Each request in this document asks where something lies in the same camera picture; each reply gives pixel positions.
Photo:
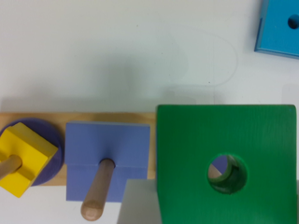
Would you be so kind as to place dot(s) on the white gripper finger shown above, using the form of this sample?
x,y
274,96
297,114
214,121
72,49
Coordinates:
x,y
140,203

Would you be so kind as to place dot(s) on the green square block with hole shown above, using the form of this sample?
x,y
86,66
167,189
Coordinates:
x,y
259,185

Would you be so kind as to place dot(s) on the light purple square block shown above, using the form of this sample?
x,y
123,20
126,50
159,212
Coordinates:
x,y
87,143

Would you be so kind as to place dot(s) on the dark purple square block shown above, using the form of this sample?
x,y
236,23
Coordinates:
x,y
221,163

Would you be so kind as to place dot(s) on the yellow block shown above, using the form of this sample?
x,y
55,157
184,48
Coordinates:
x,y
34,151

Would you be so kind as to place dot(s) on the blue square block with hole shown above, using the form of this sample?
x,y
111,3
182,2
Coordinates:
x,y
278,31

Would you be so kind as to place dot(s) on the middle wooden peg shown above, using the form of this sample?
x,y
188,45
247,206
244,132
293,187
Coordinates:
x,y
95,200

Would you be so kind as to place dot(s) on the wooden peg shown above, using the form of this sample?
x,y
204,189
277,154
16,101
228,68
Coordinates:
x,y
95,200
10,165

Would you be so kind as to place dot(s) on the wooden peg board base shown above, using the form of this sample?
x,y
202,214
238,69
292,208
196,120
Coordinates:
x,y
59,120

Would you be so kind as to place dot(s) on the purple round disc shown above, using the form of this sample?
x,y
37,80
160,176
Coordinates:
x,y
51,134

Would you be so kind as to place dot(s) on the rear wooden peg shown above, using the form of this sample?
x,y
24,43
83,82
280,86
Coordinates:
x,y
10,165

